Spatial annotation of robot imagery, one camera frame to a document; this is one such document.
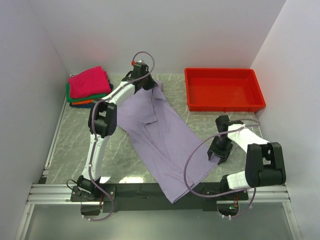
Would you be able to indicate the aluminium rail frame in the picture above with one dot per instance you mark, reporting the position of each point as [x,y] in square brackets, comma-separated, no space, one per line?
[49,211]

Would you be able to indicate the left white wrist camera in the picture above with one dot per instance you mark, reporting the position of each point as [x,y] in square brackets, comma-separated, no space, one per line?
[138,62]

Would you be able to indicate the folded green t shirt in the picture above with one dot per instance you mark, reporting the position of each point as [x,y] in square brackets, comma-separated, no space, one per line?
[69,99]

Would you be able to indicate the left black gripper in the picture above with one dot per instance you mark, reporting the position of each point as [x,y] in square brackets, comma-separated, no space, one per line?
[152,84]

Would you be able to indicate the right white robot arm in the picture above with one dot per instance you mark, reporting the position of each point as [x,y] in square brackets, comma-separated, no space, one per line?
[264,164]

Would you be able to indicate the lavender t shirt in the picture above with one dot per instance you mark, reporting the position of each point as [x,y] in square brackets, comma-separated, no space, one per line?
[169,149]

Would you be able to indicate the black base beam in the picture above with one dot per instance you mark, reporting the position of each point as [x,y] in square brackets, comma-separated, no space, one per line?
[146,197]

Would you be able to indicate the folded pink t shirt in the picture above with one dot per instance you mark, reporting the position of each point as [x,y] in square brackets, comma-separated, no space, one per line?
[93,81]

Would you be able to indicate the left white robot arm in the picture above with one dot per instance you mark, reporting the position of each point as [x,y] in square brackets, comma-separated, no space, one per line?
[102,123]

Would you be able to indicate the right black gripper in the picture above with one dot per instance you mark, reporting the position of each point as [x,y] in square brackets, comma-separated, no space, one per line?
[223,155]

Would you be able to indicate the folded navy blue t shirt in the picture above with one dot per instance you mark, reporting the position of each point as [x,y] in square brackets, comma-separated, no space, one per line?
[82,105]

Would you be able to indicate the folded orange t shirt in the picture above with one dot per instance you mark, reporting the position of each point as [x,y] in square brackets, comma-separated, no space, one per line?
[84,102]

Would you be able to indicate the red plastic tray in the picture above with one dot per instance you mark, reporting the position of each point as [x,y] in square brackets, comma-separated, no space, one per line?
[223,90]

